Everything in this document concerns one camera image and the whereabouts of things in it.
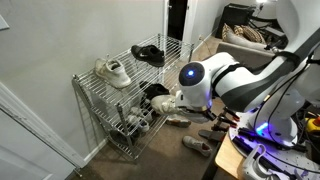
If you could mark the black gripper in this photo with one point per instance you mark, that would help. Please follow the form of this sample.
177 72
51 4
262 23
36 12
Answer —
198 115

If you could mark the white shoe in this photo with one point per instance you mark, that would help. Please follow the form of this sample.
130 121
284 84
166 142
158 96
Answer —
165 105

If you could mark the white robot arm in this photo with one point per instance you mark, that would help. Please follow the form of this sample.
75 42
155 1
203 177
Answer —
268 95

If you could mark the grey shoe on floor near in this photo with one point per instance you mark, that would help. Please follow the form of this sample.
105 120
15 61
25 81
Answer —
198 145

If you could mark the black shoe on middle shelf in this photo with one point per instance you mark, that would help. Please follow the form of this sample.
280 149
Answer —
153 90

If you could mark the dark shoe on bottom shelf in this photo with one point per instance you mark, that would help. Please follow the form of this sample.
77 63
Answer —
120 138

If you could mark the black orange clamp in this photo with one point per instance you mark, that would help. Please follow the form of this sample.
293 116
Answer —
223 119

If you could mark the wooden table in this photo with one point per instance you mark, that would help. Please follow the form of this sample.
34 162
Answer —
229 160

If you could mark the white sneaker on bottom shelf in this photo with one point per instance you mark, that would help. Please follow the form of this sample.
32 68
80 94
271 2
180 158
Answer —
140 117

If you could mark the white sneaker on shelf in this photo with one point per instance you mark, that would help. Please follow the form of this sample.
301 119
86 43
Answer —
140 117
113 71

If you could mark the white VR controller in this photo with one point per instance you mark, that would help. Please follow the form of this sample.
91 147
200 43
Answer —
252 170

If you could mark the black sneaker on top shelf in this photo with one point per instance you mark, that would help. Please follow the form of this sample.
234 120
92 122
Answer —
150 54

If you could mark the grey sofa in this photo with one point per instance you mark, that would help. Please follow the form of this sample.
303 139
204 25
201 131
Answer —
244 51

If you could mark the patterned cushion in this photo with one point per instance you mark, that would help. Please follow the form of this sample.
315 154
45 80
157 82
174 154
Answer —
244 32

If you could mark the white sneaker on top shelf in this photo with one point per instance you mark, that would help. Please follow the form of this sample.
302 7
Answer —
113 71

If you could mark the yellow emergency stop box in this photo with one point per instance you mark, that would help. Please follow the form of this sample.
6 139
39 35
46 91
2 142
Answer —
313 126

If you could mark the white door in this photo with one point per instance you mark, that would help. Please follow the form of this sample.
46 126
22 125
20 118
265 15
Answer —
29 148

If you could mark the chrome wire shoe rack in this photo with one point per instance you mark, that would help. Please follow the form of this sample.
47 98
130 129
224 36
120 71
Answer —
111 106

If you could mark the round metal robot base plate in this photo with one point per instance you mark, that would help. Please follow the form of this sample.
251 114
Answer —
289 163

